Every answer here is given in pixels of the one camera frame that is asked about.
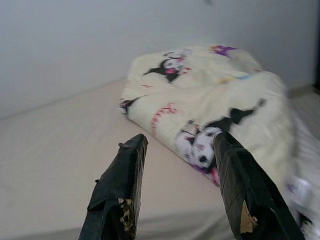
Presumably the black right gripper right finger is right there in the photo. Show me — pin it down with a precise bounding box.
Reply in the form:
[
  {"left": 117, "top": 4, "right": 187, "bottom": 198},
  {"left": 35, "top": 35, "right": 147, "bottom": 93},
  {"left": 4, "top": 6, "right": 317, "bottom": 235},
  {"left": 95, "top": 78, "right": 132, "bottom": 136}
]
[{"left": 213, "top": 131, "right": 305, "bottom": 240}]

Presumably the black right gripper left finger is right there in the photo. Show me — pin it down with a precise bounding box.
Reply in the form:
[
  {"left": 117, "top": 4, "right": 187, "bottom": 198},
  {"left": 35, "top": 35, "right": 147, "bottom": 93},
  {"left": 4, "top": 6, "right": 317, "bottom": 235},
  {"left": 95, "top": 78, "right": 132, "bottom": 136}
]
[{"left": 78, "top": 133, "right": 149, "bottom": 240}]

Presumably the cream cartoon print blanket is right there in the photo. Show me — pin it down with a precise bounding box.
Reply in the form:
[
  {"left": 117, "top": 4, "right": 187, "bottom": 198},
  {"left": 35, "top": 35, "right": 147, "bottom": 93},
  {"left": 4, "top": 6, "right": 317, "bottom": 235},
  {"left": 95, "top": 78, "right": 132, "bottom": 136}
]
[{"left": 119, "top": 44, "right": 320, "bottom": 240}]

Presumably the cream bed mattress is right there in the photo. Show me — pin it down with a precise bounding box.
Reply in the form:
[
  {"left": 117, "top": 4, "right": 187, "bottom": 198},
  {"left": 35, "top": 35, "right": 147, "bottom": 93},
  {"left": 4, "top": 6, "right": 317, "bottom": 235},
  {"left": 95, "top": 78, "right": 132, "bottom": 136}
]
[{"left": 0, "top": 79, "right": 320, "bottom": 240}]

